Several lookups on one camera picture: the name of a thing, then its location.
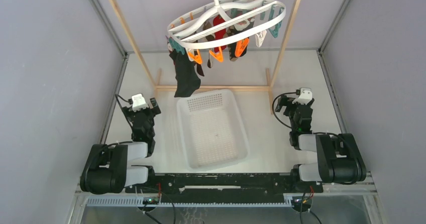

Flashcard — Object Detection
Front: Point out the black sock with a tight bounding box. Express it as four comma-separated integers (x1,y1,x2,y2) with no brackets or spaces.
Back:
169,50,201,97
194,20,215,77

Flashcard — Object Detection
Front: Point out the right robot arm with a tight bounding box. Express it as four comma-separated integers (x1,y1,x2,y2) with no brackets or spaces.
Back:
272,93,367,192

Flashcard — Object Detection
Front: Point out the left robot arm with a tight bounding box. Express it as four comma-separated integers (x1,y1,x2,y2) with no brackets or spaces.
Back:
79,94,161,195

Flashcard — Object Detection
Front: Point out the white oval clip hanger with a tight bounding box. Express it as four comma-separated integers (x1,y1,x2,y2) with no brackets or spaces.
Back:
167,0,287,65

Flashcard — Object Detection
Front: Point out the white plastic laundry basket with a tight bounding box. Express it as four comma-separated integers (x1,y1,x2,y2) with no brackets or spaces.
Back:
176,89,250,172

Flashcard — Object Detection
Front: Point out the santa pattern dark sock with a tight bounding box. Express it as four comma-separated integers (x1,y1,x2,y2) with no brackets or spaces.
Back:
227,20,253,62

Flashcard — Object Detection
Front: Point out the red sock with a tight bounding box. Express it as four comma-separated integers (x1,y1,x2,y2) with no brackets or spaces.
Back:
212,15,227,53

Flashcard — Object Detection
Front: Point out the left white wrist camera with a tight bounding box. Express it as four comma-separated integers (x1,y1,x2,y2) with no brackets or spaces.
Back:
131,93,149,112

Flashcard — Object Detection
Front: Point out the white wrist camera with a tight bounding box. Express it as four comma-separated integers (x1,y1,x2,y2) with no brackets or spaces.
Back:
292,87,313,105
131,93,149,112

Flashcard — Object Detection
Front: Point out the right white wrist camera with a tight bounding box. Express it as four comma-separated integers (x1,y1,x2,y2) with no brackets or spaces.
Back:
292,87,313,105

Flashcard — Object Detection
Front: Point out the white cable duct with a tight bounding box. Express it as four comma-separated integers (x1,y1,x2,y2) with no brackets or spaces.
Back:
85,195,293,207

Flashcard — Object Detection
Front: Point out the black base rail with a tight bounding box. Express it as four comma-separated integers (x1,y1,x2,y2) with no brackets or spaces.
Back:
125,173,324,204

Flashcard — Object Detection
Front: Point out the wooden drying rack frame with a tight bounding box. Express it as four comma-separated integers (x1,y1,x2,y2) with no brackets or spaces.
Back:
100,0,307,116

